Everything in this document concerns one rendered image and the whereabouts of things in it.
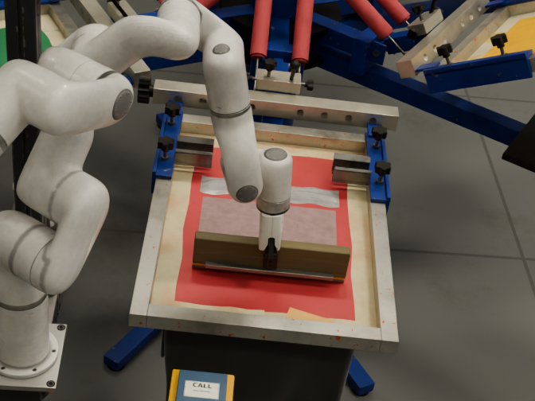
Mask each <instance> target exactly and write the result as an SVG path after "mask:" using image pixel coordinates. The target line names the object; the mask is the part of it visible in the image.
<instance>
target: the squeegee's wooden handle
mask: <svg viewBox="0 0 535 401"><path fill-rule="evenodd" d="M264 252H265V250H264V251H261V250H260V249H259V237H251V236H237V235H229V234H221V233H213V232H199V231H196V232H195V238H194V247H193V263H202V264H205V261H209V262H217V263H232V264H240V265H248V266H256V267H262V266H263V262H264ZM276 255H278V258H277V268H279V269H287V270H294V271H309V272H318V273H325V274H333V275H334V277H335V278H345V277H346V272H347V269H348V265H349V261H350V247H343V246H335V245H328V244H320V243H305V242H297V241H290V240H281V244H280V249H279V250H278V251H277V254H276Z"/></svg>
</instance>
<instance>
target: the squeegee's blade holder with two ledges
mask: <svg viewBox="0 0 535 401"><path fill-rule="evenodd" d="M205 268H212V269H220V270H227V271H243V272H251V273H258V274H273V275H282V276H289V277H297V278H312V279H321V280H328V281H333V278H334V275H333V274H325V273H318V272H309V271H294V270H287V269H279V268H277V269H276V270H268V269H263V267H256V266H248V265H240V264H232V263H217V262H209V261H205Z"/></svg>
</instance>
